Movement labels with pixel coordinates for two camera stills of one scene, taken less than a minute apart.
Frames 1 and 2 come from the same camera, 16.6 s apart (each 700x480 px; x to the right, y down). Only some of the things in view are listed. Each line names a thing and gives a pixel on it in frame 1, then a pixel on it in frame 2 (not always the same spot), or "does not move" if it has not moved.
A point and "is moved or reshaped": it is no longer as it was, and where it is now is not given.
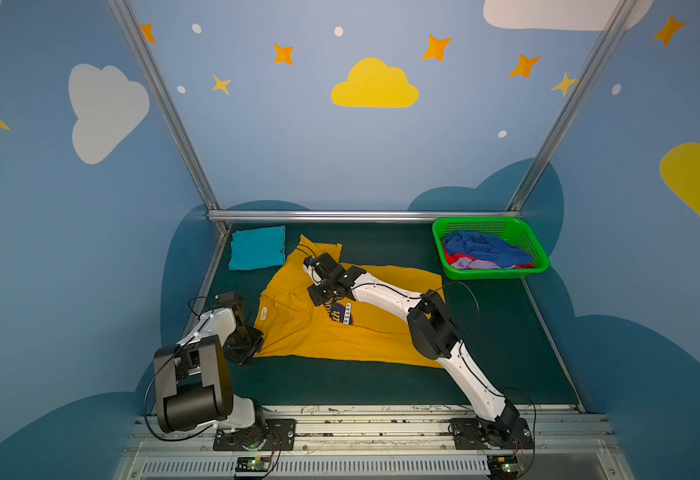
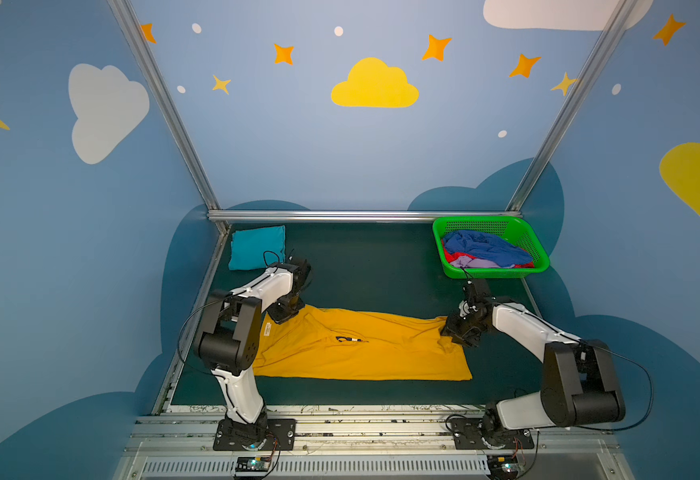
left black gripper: (245, 345) to (284, 309)
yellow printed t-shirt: (351, 328) is moved or reshaped
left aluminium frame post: (145, 56) does not move
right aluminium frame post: (570, 104) does not move
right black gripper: (328, 288) to (458, 327)
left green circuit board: (253, 464) does not move
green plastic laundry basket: (510, 228) does not move
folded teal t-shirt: (257, 248) does not move
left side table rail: (223, 239) does not move
